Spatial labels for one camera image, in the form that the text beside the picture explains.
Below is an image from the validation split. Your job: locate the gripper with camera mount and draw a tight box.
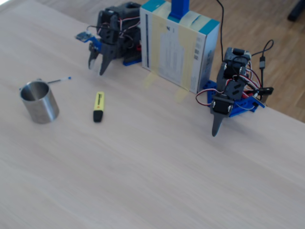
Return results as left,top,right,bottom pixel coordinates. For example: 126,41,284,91
88,28,120,76

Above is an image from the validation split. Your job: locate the gripper without camera mount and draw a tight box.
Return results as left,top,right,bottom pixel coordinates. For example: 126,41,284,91
210,94,236,138

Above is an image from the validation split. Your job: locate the blue ballpoint pen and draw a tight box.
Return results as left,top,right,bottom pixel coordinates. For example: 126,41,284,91
18,76,72,92

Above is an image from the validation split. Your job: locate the silver metal cup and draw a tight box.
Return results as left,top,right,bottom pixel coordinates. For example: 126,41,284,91
19,78,60,125

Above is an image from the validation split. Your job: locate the yellow highlighter black cap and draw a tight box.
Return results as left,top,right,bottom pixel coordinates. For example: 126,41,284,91
92,91,105,123

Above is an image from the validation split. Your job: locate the yellow masking tape strip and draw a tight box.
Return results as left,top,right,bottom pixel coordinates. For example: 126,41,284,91
142,2,173,89
173,10,202,104

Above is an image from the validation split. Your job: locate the black plug connector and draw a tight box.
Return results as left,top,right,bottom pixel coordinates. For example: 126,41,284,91
256,87,275,96

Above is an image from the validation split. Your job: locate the white teal cardboard box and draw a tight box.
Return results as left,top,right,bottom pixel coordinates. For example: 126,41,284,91
139,0,221,95

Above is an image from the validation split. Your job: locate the black chair base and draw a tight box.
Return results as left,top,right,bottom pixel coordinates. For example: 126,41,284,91
287,0,305,22

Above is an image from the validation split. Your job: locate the blue camera mount bracket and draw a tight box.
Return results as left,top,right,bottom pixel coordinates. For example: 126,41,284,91
88,37,103,52

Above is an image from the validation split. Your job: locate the small camera circuit board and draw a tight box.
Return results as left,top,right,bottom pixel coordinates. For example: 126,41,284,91
75,31,93,42

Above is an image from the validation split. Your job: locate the large blue arm base plate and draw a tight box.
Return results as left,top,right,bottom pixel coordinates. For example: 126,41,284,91
199,80,266,118

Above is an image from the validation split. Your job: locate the small blue arm base plate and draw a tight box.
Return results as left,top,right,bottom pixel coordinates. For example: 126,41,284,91
122,58,142,66

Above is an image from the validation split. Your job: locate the red white black servo wire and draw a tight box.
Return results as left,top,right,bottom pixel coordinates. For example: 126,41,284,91
195,89,216,107

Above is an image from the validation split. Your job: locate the grey robot arm without camera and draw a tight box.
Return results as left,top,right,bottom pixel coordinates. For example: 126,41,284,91
215,47,253,101

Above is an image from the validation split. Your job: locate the grey robot arm carrying camera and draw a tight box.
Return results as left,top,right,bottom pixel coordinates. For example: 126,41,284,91
96,1,142,60

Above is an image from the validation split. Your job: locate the black cable with inline adapter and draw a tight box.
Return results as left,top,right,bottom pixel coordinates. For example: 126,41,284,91
251,39,275,86

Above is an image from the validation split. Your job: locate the blue camera post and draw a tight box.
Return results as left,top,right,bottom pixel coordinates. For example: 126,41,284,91
168,0,190,22

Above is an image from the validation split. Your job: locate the long black cable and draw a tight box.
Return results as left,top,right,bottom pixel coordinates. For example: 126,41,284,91
215,0,226,62

